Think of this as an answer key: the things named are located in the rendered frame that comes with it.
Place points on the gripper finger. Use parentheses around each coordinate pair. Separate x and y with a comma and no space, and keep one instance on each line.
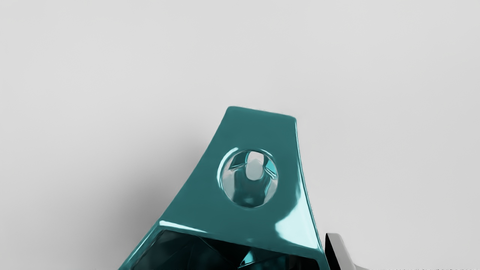
(336,253)

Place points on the teal faceted mug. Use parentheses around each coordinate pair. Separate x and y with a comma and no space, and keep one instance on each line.
(210,210)

